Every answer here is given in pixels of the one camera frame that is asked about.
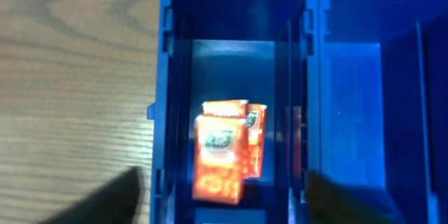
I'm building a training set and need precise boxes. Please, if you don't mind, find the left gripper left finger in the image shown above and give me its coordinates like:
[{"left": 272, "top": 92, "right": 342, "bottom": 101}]
[{"left": 34, "top": 166, "right": 143, "bottom": 224}]

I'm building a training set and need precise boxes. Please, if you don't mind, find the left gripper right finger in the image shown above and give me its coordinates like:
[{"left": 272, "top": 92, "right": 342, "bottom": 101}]
[{"left": 305, "top": 169, "right": 403, "bottom": 224}]

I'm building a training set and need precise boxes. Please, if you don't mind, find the orange candy box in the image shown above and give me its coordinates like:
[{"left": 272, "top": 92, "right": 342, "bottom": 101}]
[
  {"left": 244, "top": 103, "right": 269, "bottom": 179},
  {"left": 191, "top": 99, "right": 250, "bottom": 206}
]

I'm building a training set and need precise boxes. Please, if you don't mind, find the blue tray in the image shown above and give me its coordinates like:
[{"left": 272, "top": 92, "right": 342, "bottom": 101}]
[{"left": 146, "top": 0, "right": 448, "bottom": 224}]

